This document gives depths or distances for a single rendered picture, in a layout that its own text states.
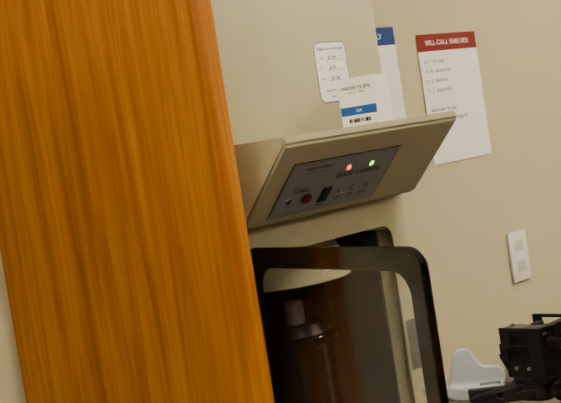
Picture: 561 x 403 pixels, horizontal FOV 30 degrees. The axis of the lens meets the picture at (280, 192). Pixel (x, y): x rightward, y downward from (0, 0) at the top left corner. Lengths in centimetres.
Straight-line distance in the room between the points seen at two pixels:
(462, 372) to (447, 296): 105
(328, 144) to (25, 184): 44
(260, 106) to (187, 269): 23
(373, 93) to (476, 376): 37
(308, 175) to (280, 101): 13
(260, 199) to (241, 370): 20
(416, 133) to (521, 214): 116
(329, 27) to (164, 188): 35
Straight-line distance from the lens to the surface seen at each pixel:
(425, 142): 137
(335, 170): 125
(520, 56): 254
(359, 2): 145
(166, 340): 123
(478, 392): 119
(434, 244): 221
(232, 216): 112
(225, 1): 128
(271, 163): 116
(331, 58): 138
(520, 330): 117
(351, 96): 132
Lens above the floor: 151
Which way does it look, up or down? 3 degrees down
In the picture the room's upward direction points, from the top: 9 degrees counter-clockwise
